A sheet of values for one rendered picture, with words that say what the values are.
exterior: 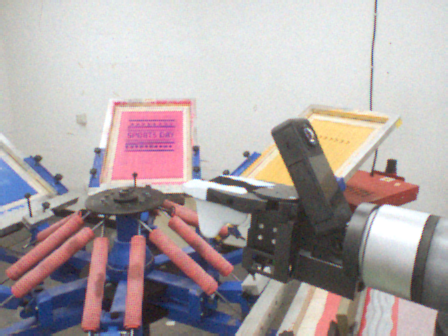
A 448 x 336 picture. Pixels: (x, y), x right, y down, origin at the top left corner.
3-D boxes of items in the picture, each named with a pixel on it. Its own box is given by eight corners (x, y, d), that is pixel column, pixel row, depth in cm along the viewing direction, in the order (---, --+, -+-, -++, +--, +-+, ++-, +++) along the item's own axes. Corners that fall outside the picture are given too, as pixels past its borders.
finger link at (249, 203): (199, 203, 40) (281, 221, 36) (200, 189, 40) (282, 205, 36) (219, 195, 44) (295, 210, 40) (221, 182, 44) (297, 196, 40)
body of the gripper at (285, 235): (234, 266, 40) (348, 310, 33) (241, 184, 39) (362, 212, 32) (272, 248, 46) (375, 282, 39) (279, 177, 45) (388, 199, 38)
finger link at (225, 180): (205, 217, 50) (257, 240, 44) (209, 172, 50) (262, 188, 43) (223, 214, 52) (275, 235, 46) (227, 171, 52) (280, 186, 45)
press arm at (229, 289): (272, 294, 133) (269, 280, 132) (266, 304, 128) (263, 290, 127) (227, 293, 141) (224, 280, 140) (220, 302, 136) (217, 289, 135)
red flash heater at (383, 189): (356, 182, 268) (357, 165, 265) (421, 201, 232) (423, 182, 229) (292, 199, 235) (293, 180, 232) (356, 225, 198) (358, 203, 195)
